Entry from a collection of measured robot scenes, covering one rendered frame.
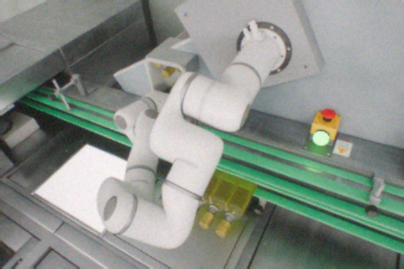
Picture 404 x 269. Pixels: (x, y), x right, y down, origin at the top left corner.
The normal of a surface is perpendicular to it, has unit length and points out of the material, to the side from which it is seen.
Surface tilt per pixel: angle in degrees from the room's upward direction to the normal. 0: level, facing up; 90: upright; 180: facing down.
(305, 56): 2
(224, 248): 90
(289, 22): 2
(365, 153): 90
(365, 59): 0
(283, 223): 89
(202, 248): 90
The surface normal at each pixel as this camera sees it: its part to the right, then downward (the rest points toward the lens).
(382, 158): -0.11, -0.71
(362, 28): -0.50, 0.64
